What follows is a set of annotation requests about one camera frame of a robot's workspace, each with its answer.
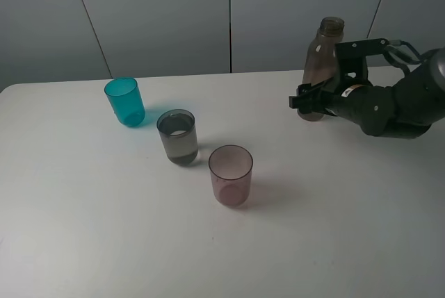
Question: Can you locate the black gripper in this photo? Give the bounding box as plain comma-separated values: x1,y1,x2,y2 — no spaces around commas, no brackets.
289,74,373,117

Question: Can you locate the brown transparent plastic bottle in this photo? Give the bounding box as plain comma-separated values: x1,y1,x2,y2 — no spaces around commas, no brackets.
296,16,346,123

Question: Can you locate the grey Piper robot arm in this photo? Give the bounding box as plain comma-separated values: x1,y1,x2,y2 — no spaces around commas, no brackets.
289,39,444,139

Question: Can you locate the pink transparent plastic cup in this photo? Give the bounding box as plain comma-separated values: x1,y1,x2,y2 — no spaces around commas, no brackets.
208,144,254,208

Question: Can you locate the grey transparent plastic cup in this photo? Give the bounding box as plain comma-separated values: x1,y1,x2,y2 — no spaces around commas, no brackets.
156,109,198,166

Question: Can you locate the teal transparent plastic cup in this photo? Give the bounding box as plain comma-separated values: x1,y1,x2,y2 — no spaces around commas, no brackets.
104,78,145,127

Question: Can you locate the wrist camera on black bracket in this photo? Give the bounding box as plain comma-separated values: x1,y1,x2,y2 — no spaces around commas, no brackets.
334,38,389,88

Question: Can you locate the black cable bundle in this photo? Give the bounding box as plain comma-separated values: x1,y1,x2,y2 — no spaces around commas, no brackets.
382,39,432,69

